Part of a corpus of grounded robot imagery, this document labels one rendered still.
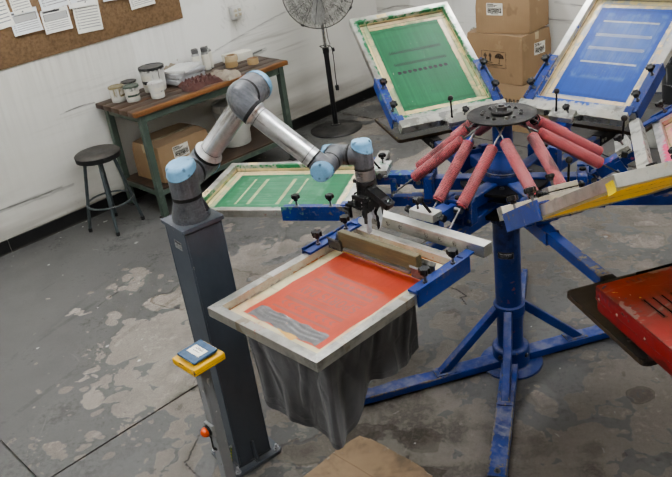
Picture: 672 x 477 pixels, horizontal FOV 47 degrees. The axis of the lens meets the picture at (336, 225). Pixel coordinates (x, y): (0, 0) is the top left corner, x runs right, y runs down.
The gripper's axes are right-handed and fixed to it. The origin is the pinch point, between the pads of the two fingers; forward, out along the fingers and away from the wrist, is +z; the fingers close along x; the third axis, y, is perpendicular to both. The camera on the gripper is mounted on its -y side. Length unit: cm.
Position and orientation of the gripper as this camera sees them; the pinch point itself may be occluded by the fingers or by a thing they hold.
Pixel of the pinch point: (375, 229)
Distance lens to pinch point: 294.4
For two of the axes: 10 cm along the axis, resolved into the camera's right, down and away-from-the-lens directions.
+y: -7.0, -2.3, 6.8
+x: -7.1, 3.8, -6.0
